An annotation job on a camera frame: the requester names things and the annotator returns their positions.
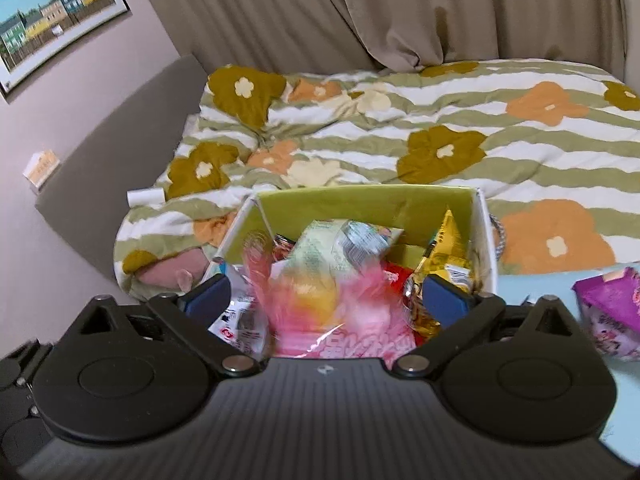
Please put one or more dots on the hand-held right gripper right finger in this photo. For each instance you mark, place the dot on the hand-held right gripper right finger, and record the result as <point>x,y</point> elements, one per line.
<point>442,300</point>

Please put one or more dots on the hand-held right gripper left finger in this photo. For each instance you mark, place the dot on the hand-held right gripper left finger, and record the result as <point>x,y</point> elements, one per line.
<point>212,300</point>

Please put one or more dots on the blue white red snack packet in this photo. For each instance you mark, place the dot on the blue white red snack packet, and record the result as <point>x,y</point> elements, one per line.
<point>240,320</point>

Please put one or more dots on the yellow gold snack packet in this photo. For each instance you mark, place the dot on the yellow gold snack packet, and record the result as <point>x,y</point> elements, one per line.
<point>445,245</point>

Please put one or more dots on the pink snack packet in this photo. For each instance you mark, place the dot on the pink snack packet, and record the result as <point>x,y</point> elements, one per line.
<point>345,330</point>

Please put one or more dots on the pale green snack packet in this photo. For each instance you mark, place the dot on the pale green snack packet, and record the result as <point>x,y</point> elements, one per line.
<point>325,245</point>

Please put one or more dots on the green cardboard storage box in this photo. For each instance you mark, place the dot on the green cardboard storage box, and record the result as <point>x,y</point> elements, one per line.
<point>350,205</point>

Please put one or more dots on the pink plush toy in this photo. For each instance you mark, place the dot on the pink plush toy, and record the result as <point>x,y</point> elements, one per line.
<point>170,267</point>

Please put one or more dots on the light blue bed sheet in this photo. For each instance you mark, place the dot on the light blue bed sheet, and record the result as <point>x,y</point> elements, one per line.
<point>540,285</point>

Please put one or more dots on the purple snack packet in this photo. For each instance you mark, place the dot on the purple snack packet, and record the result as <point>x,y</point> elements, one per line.
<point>605,300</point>

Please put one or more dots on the grey headboard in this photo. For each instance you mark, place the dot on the grey headboard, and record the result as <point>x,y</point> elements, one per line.
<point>110,160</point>

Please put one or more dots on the flower striped blanket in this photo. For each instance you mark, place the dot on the flower striped blanket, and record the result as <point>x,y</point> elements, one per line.
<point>375,135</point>

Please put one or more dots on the small white orange box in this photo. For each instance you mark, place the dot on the small white orange box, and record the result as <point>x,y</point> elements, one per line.
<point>42,167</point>

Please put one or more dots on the beige curtain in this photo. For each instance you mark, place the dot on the beige curtain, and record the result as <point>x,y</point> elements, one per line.
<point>300,5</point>

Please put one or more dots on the framed wall picture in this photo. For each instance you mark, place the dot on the framed wall picture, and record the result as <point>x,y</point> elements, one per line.
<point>50,25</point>

